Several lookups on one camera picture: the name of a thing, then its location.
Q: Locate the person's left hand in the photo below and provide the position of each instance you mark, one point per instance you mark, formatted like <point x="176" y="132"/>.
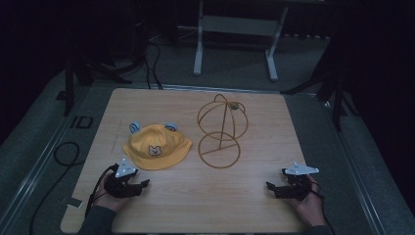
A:
<point x="110" y="199"/>

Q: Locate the yellow bucket hat with ears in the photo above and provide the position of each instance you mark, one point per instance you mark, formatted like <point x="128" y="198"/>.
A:
<point x="156" y="147"/>

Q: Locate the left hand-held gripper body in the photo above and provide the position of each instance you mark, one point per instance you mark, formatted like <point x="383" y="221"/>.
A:
<point x="121" y="182"/>

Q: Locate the white metal table frame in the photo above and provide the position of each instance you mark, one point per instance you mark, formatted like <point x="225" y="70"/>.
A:
<point x="239" y="29"/>

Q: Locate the black tripod stand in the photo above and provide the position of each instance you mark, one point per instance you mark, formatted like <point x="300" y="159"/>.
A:
<point x="329" y="81"/>

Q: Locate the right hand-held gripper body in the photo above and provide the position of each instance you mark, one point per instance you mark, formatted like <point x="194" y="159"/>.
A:
<point x="297" y="184"/>

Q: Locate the person's right hand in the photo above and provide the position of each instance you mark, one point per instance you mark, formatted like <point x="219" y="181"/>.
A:
<point x="308" y="205"/>

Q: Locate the black stand legs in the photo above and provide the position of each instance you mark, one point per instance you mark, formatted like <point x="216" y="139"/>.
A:
<point x="94" y="65"/>

